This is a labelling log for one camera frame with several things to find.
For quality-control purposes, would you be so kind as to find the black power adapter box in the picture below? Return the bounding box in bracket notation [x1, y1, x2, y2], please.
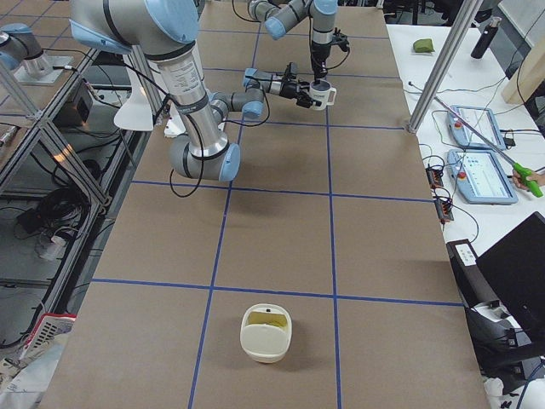
[53, 81, 93, 127]

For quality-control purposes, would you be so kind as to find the green cloth pad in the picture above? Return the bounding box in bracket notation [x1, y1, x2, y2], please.
[412, 38, 435, 54]

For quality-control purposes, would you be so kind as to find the black water bottle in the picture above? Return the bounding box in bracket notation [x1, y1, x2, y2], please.
[470, 16, 502, 60]

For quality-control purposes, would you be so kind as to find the teach pendant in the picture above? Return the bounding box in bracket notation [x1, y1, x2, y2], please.
[447, 105, 507, 151]
[445, 149, 519, 205]

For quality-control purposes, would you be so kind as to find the cream plastic basket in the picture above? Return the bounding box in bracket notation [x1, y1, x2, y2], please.
[239, 303, 292, 364]

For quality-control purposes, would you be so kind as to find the black laptop monitor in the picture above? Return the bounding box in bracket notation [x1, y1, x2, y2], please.
[477, 211, 544, 340]

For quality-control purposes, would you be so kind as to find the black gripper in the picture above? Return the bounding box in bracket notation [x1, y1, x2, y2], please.
[310, 27, 350, 84]
[278, 62, 322, 108]

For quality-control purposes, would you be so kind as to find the upper teach pendant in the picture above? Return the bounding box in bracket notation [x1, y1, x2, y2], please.
[447, 105, 507, 151]

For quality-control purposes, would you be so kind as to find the green handled reacher stick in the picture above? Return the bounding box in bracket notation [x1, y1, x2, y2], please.
[434, 96, 543, 198]

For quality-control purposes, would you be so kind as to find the aluminium frame post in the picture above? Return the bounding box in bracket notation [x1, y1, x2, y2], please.
[406, 0, 483, 134]

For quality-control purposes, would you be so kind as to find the lower teach pendant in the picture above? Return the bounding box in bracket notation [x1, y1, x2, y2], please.
[445, 149, 519, 205]

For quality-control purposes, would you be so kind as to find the person hand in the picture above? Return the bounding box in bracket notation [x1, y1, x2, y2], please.
[513, 170, 545, 191]

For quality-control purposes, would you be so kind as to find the upper orange connector block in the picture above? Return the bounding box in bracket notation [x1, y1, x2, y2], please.
[426, 166, 444, 189]

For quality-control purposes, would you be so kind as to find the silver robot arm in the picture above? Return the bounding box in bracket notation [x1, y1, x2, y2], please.
[70, 1, 325, 181]
[247, 0, 350, 83]

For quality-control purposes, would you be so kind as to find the lower orange connector block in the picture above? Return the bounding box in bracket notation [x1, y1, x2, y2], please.
[433, 196, 454, 225]

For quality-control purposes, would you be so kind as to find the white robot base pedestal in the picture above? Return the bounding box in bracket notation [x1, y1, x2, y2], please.
[112, 67, 188, 140]

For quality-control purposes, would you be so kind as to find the white plastic mug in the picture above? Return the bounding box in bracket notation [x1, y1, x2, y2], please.
[309, 78, 337, 111]

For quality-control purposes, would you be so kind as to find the orange connector block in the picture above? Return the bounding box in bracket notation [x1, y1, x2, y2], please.
[433, 196, 454, 225]
[426, 166, 444, 189]

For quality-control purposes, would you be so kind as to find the green lemon slice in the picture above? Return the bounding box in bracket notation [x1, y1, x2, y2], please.
[248, 311, 288, 328]

